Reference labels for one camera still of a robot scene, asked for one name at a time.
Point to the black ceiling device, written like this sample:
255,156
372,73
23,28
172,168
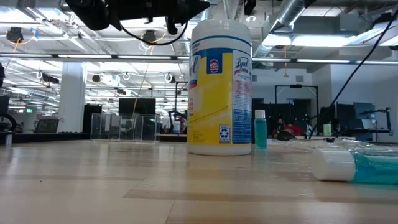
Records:
149,35
14,34

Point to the white background canister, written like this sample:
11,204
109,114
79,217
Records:
177,127

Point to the silver ventilation duct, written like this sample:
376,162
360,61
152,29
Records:
290,12

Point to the black computer monitor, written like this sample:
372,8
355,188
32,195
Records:
136,105

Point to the light green cup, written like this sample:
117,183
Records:
327,130

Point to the wooden top desk grey legs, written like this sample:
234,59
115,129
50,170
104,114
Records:
342,137

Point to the black background robot arm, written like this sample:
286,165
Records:
171,116

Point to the green exit sign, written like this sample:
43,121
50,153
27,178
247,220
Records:
29,110

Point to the black cabinet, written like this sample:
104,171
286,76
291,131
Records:
87,118

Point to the clear acrylic organizer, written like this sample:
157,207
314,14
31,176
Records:
99,130

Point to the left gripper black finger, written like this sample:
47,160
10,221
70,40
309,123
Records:
197,7

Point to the green toothbrush in clear wrap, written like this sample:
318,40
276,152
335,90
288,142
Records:
367,145

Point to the dark laptop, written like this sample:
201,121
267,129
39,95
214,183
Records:
46,126

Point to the yellow Lysol wipes canister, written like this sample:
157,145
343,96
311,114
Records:
211,102

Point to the black metal frame stand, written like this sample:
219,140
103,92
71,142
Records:
295,86

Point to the grey computer monitor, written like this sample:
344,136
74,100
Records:
363,109

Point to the teal tube white cap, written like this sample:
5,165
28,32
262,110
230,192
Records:
332,165

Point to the white building column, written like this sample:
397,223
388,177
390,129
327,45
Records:
71,99

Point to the teal mouthwash bottle white cap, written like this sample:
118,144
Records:
260,133

